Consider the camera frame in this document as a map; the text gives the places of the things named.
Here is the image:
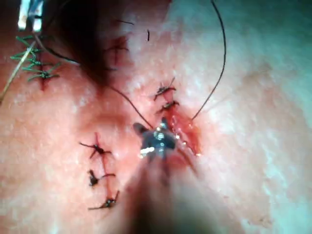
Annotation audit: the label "black stitching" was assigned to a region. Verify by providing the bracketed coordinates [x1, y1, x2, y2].
[78, 133, 120, 211]
[153, 77, 180, 115]

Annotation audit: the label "curved needle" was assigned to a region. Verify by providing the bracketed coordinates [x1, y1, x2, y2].
[0, 41, 37, 102]

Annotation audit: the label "left arm needle driver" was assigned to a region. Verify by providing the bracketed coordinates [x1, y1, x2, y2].
[18, 0, 44, 32]

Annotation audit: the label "right arm needle driver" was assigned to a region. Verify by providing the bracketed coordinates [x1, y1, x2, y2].
[140, 126, 176, 159]

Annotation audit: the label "tissue pad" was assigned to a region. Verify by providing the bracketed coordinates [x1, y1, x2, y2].
[0, 0, 312, 234]

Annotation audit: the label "blue stitching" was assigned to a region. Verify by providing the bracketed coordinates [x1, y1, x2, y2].
[10, 35, 61, 83]

